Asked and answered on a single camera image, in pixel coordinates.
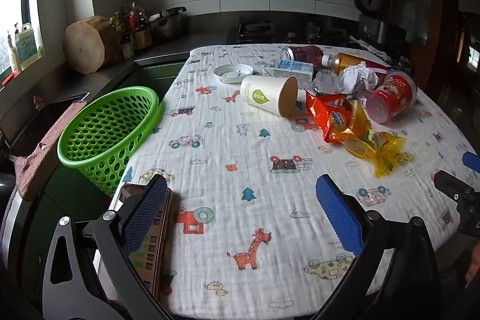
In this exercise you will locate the white plastic lid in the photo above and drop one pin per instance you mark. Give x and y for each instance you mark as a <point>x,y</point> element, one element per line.
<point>232,72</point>

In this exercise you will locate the round wooden chopping block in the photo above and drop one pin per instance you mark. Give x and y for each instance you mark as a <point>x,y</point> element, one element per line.
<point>84,46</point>

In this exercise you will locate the red soda can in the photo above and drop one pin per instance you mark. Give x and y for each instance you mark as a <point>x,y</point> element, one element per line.
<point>303,54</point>

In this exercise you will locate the red instant noodle cup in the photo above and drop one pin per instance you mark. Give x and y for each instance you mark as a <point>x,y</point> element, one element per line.
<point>390,95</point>

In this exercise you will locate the white paper cup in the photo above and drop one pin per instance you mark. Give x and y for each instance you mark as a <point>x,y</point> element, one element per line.
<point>262,93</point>

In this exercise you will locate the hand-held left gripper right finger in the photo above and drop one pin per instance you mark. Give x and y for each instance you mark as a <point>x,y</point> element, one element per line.
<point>337,215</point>

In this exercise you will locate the brown rectangular case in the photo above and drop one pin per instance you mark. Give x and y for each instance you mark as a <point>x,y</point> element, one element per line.
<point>159,260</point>

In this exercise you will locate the black gas stove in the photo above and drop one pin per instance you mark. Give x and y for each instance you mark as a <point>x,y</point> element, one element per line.
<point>277,31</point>

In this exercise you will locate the steel pot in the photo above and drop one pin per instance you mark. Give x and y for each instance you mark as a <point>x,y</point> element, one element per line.
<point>167,24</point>

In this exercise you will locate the brown cloth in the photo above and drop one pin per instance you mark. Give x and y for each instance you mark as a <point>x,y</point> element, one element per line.
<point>45,151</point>

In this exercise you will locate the orange snack bag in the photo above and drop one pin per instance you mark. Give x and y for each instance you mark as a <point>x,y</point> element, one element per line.
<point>333,117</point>

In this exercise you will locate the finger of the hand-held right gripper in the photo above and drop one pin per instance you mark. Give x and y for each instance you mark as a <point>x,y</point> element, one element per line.
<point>461,200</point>
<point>472,161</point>

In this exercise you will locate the detergent bottle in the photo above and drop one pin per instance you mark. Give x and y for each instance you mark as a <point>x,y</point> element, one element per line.
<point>26,44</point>

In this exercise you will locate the steel kitchen appliance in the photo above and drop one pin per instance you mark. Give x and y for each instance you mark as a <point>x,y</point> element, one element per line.
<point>386,31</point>

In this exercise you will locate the kitchen sink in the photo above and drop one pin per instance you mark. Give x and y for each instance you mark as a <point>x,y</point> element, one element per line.
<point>33,117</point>

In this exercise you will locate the printed blanket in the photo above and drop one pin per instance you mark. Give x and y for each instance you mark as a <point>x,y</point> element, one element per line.
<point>243,155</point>

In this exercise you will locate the crumpled white paper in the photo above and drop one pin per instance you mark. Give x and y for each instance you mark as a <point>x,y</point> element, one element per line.
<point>358,78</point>

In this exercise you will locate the crumpled clear plastic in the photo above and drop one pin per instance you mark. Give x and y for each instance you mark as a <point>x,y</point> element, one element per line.
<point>324,80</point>

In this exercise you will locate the plastic tea bottle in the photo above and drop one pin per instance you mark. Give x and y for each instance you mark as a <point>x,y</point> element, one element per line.
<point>343,61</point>

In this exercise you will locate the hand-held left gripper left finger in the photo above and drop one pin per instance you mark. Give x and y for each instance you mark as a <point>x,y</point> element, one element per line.
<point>146,215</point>

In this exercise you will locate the green plastic basket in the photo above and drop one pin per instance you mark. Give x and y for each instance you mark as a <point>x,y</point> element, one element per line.
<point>108,125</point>

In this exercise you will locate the yellow plastic wrapper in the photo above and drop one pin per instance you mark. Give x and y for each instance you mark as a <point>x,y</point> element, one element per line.
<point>382,149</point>

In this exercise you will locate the white rag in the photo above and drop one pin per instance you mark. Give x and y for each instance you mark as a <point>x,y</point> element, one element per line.
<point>369,48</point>

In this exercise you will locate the blue white milk carton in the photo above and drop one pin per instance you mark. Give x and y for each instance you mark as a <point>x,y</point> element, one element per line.
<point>290,70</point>

